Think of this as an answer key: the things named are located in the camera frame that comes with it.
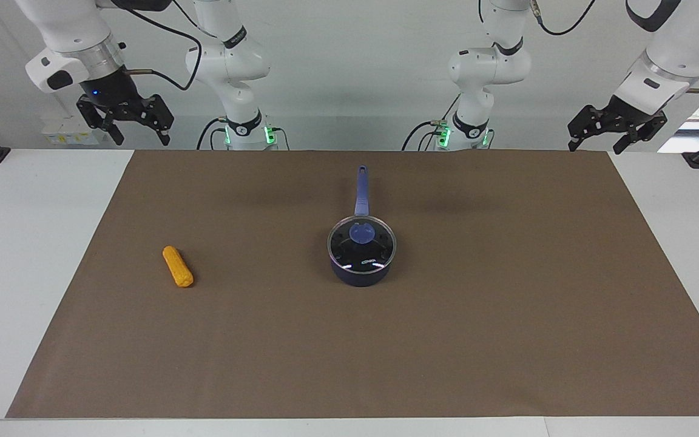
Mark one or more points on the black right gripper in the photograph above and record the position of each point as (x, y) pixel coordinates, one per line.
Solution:
(110, 91)

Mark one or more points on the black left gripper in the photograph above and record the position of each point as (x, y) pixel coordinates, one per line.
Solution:
(634, 112)

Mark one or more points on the orange corn cob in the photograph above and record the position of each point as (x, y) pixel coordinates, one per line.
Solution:
(178, 267)

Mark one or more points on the glass lid with blue knob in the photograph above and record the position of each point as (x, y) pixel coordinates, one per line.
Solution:
(361, 234)

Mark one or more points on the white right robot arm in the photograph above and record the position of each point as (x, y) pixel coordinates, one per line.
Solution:
(228, 60)

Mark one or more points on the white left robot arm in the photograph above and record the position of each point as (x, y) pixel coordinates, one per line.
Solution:
(489, 67)

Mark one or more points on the brown table mat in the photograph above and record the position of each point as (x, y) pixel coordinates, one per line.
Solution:
(446, 334)

